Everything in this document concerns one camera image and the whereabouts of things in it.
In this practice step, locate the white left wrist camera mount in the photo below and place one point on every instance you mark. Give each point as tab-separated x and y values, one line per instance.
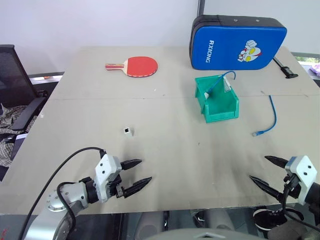
107	172

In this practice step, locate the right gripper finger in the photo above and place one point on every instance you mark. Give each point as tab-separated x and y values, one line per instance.
266	187
276	161

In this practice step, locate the black office chair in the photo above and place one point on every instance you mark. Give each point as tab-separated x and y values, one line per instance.
12	75

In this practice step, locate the small white connector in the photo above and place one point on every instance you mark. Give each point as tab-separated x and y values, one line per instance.
127	130

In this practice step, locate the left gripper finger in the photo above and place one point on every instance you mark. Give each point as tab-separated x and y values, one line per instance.
138	186
131	163

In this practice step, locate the grey side shelf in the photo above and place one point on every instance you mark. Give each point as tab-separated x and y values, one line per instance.
45	77

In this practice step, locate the green plastic bin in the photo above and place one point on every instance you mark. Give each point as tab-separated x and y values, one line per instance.
220	107

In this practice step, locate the grey robot torso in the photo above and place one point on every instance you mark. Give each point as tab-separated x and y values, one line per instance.
205	234

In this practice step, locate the plaid cloth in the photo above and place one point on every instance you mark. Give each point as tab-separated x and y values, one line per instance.
7	120

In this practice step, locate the blue RXIONG kick pad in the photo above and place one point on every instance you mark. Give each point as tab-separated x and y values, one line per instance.
235	47

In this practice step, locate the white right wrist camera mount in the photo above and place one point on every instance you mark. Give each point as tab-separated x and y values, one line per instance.
301	172

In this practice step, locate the purple object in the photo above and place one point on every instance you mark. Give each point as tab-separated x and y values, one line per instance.
316	68

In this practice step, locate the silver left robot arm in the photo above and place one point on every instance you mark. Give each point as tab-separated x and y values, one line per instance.
50	200

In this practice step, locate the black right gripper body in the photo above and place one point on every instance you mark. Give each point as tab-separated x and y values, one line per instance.
291	187

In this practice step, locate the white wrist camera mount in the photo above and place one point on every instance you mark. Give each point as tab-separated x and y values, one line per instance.
107	172
301	172

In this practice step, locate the black pole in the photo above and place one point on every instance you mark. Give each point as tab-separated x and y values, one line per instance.
201	7

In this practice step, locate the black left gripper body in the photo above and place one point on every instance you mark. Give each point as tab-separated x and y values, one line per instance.
115	189

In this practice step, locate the red table tennis paddle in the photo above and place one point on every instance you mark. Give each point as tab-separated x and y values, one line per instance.
142	66

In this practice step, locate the black and white rounded object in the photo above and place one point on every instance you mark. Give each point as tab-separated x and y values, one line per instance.
267	217

